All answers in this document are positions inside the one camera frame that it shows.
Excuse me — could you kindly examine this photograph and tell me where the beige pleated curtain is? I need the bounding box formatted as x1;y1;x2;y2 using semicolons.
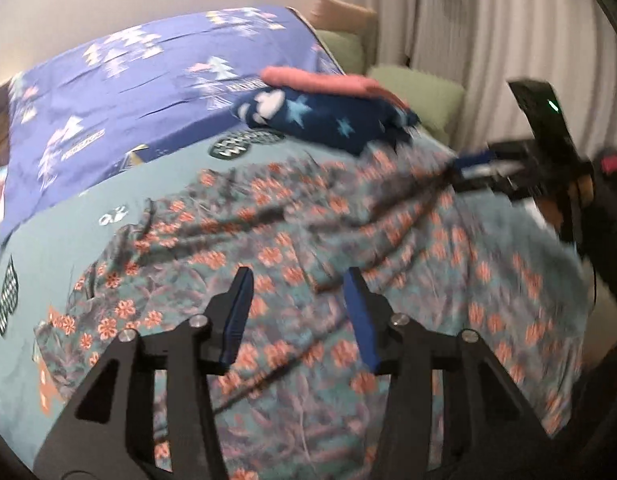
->
378;0;617;161

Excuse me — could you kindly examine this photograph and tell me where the teal printed bed sheet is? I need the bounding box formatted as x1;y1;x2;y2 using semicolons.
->
0;130;594;480

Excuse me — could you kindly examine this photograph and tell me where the navy star print blanket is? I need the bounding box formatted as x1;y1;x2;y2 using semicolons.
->
231;84;421;156

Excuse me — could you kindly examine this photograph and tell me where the beige pillow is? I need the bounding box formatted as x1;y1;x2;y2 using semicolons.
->
308;0;379;66

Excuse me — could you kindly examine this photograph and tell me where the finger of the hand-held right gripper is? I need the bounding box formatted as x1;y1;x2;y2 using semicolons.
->
451;147;519;193

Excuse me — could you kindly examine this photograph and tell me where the small green cushion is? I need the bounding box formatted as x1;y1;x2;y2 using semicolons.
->
315;29;366;76

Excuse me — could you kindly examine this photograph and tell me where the purple printed duvet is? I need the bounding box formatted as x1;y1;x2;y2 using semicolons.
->
0;6;346;246

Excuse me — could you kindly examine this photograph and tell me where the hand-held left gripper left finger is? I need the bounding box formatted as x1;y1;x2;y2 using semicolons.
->
32;266;255;480

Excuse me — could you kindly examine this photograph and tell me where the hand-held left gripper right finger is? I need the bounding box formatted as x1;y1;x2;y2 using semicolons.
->
342;266;584;480

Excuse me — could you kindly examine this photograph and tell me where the floral teal and orange garment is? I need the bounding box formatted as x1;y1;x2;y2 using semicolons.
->
33;147;589;480

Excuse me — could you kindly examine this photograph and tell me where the pink folded cloth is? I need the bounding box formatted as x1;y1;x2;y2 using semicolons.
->
261;66;409;108

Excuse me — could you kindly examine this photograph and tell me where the large green cushion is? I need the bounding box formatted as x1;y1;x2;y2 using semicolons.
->
365;62;466;146

